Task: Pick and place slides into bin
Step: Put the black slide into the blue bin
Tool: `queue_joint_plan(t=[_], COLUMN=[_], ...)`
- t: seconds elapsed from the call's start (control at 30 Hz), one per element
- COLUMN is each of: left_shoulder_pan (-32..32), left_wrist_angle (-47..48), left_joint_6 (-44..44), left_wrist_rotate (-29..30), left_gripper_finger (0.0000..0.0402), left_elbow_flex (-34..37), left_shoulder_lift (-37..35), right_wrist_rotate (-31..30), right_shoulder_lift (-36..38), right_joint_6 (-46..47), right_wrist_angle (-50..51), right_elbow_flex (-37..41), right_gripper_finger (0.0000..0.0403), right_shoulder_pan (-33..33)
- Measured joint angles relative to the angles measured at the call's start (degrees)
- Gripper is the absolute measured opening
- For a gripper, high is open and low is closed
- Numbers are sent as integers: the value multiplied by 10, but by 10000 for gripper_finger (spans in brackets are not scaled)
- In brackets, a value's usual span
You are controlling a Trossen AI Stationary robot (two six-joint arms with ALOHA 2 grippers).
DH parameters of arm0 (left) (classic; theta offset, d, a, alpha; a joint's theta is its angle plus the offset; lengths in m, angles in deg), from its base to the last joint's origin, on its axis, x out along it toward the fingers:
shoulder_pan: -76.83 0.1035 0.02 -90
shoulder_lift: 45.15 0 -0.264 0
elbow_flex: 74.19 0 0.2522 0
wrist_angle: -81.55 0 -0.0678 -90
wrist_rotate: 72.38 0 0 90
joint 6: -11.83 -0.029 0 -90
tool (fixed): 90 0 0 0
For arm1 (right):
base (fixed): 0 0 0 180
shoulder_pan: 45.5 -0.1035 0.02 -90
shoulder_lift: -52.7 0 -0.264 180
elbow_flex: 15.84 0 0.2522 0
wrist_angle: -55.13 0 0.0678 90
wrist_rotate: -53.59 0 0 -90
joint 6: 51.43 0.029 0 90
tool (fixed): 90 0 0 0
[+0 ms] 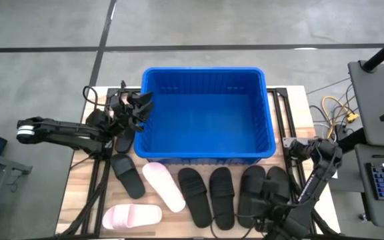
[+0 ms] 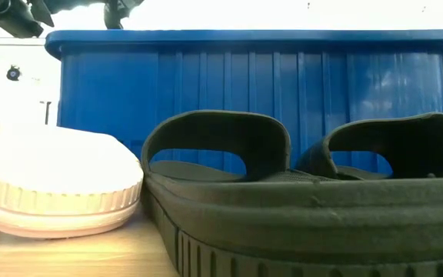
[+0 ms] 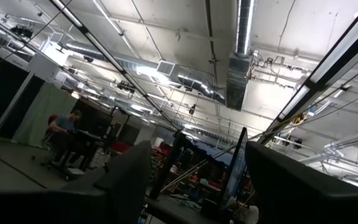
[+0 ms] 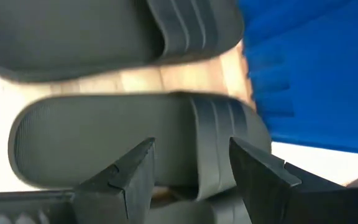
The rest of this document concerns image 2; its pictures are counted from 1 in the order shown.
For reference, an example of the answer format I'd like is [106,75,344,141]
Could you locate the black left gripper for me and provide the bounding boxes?
[0,0,145,39]

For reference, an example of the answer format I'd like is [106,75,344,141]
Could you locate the black round device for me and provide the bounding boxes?
[6,65,22,82]

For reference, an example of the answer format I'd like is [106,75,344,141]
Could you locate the black rubber slide sandal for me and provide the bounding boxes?
[140,110,443,277]
[296,112,443,181]

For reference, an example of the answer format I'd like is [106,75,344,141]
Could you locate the thin black post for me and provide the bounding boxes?
[39,100,53,126]

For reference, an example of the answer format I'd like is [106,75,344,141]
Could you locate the blue plastic bin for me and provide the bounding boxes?
[44,29,443,176]

